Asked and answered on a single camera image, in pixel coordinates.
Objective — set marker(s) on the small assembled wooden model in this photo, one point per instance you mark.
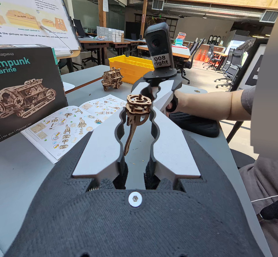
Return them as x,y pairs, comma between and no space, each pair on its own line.
111,78

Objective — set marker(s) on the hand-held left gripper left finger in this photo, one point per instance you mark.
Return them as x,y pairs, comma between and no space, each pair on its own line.
97,152

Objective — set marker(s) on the person's black chair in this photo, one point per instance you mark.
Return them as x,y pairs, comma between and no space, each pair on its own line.
243,159

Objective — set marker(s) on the printed instruction sheet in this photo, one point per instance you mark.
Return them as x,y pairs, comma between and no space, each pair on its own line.
26,5

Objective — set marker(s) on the black framed sign board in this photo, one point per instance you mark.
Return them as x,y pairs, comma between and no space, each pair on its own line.
249,74

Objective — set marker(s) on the orange traffic cone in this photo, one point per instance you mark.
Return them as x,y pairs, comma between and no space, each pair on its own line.
203,57
198,57

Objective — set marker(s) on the slotted wooden model piece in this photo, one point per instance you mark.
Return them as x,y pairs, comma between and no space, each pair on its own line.
130,136

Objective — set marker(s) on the stack of colourful flat packs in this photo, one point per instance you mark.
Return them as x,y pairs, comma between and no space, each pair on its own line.
181,41

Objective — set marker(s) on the person's right hand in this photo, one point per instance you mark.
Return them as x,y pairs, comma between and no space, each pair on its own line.
183,103

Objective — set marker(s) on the black model kit box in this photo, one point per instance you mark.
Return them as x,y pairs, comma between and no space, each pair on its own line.
26,77

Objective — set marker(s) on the black quilted cushion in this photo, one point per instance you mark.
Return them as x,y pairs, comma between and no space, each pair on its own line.
195,126

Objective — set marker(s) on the paper notice on post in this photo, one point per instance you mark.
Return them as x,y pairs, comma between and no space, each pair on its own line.
105,2

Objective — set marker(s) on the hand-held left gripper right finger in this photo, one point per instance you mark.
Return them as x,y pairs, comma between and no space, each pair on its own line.
173,152

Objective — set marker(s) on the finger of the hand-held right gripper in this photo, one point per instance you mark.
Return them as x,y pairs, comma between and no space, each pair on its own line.
141,87
165,94

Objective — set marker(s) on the white duct air vent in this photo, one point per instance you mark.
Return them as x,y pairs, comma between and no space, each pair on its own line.
158,4
269,16

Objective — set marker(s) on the white flat board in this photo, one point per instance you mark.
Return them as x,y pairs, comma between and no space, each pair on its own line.
68,86

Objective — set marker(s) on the silver ventilation duct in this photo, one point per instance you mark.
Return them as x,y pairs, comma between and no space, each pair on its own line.
195,9

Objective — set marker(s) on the yellow plastic bin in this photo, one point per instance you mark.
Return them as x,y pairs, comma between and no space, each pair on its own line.
130,70

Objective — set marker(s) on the stack of white boxes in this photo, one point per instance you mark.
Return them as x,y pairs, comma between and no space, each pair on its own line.
110,34

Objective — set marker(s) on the person's right forearm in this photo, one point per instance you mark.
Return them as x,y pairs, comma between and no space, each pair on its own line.
212,104

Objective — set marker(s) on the assembly instruction booklet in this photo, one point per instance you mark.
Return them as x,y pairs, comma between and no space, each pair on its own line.
65,131

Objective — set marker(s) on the wooden easel board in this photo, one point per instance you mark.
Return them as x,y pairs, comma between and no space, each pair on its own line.
65,54

